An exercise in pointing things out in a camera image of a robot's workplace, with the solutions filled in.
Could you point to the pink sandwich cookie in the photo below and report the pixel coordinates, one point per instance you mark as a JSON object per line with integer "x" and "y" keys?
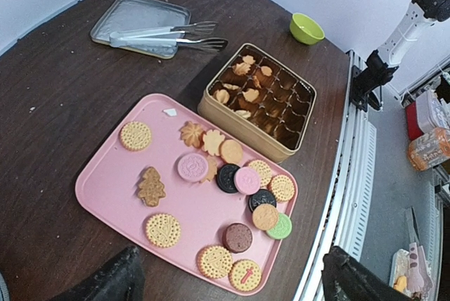
{"x": 192, "y": 167}
{"x": 247, "y": 181}

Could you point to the lone yellow sandwich cookie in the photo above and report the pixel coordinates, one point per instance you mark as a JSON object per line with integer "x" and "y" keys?
{"x": 135, "y": 136}

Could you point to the silver tin lid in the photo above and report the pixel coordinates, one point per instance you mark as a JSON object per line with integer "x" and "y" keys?
{"x": 125, "y": 15}

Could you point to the yellow dotted cookie corner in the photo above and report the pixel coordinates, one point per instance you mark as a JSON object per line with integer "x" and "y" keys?
{"x": 282, "y": 187}

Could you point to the orange snack packet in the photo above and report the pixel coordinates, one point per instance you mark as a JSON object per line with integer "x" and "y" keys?
{"x": 430, "y": 149}

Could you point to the yellow dotted cookie left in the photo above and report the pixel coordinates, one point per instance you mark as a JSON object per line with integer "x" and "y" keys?
{"x": 214, "y": 261}

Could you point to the gingerbread brown leaf cookie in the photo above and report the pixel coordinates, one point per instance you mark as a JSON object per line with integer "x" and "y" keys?
{"x": 151, "y": 189}

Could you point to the gold cookie tin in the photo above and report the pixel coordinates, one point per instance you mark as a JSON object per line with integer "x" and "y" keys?
{"x": 275, "y": 127}

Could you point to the green plastic bowl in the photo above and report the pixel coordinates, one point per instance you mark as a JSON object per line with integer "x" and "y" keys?
{"x": 305, "y": 30}

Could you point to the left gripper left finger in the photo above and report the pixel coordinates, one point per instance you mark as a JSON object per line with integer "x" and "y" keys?
{"x": 76, "y": 276}

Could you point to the swirl butter cookie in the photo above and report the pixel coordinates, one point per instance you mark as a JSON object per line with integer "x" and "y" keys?
{"x": 192, "y": 134}
{"x": 222, "y": 96}

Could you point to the pink plastic tray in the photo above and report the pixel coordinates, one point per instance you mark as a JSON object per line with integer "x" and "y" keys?
{"x": 107, "y": 187}

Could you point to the leaf shaped tan cookie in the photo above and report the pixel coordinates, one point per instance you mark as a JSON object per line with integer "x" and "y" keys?
{"x": 251, "y": 95}

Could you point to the black sandwich cookie lower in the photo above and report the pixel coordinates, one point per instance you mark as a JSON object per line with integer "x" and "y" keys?
{"x": 263, "y": 196}

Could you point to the small round tan cookie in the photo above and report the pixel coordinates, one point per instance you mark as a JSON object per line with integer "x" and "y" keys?
{"x": 265, "y": 217}

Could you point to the metal serving tongs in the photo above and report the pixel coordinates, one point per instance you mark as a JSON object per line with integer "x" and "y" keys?
{"x": 191, "y": 36}

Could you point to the yellow cookie under chip cookie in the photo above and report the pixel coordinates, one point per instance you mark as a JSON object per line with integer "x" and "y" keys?
{"x": 163, "y": 230}

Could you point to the black sandwich cookie upper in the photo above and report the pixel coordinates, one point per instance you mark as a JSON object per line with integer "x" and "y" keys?
{"x": 225, "y": 178}

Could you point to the round tan cookie right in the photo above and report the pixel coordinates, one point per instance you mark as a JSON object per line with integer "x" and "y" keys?
{"x": 231, "y": 152}

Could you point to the yellow dotted cookie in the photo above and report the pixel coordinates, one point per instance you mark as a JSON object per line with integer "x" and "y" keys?
{"x": 264, "y": 171}
{"x": 214, "y": 261}

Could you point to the brown chocolate cookie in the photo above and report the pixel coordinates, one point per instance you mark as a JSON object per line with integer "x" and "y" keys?
{"x": 237, "y": 238}

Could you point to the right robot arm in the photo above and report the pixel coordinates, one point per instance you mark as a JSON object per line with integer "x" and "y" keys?
{"x": 384, "y": 61}

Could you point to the yellow dotted cookie middle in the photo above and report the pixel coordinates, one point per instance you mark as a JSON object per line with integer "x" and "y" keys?
{"x": 264, "y": 171}

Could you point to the yellow cookie with pink sword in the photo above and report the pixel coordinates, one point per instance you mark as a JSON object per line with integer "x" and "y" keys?
{"x": 245, "y": 275}

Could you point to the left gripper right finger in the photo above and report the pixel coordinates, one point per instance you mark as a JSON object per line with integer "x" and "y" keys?
{"x": 342, "y": 272}

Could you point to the front aluminium rail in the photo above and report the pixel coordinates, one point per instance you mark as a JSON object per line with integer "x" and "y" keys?
{"x": 345, "y": 215}

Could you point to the green sandwich cookie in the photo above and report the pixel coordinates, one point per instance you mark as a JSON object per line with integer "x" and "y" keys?
{"x": 282, "y": 229}

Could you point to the black sandwich cookie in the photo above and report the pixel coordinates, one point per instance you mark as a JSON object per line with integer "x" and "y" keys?
{"x": 225, "y": 178}
{"x": 263, "y": 196}

